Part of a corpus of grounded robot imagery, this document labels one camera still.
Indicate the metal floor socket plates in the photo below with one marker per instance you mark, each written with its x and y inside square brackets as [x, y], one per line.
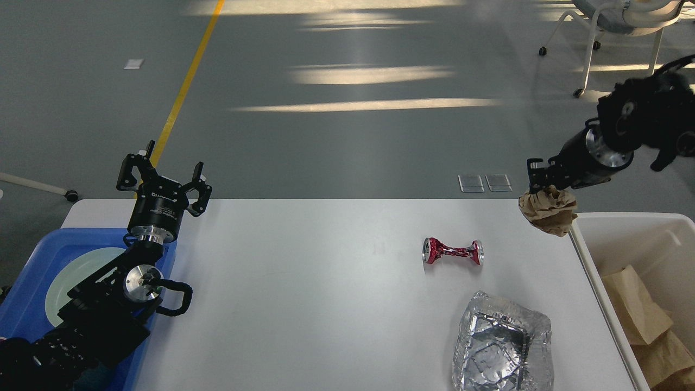
[481, 184]

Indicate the white plastic bin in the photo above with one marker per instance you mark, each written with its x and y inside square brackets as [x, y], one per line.
[660, 247]

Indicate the blue plastic tray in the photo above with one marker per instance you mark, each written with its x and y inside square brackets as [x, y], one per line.
[23, 312]

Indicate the dark green mug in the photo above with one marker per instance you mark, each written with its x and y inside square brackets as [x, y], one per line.
[95, 378]

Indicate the pale green plate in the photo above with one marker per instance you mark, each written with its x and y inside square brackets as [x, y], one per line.
[72, 274]

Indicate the brown paper bag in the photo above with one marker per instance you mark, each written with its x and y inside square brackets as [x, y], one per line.
[666, 363]
[640, 317]

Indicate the white chair on casters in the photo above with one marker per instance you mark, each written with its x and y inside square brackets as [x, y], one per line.
[629, 18]

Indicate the white chair at left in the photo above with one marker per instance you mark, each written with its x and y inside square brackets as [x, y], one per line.
[70, 195]

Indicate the red candy wrapper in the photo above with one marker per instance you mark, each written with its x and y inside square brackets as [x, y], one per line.
[433, 249]

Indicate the brown paper ball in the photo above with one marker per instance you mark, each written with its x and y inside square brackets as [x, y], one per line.
[550, 210]

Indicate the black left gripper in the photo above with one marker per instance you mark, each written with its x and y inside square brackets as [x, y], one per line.
[160, 205]

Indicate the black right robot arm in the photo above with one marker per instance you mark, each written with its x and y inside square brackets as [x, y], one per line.
[655, 111]

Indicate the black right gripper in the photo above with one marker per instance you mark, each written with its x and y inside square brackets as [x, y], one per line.
[585, 160]

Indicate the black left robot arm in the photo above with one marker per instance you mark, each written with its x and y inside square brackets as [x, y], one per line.
[104, 320]

